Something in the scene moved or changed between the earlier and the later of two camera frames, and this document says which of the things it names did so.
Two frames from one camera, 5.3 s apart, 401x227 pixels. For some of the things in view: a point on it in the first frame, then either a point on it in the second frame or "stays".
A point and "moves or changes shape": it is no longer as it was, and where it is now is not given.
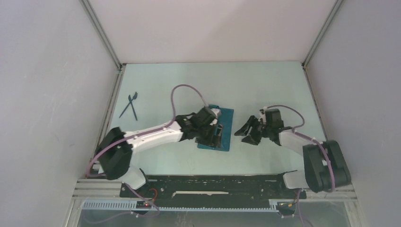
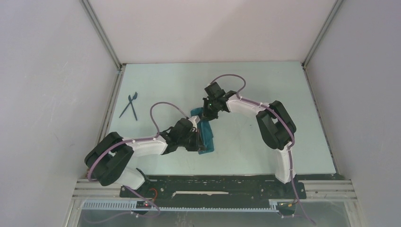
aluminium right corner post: [334, 10] stays
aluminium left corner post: [91, 13] stays
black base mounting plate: [213, 190] stays
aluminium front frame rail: [100, 189] stays
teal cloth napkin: [225, 119] moves or changes shape
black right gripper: [244, 130] → [206, 113]
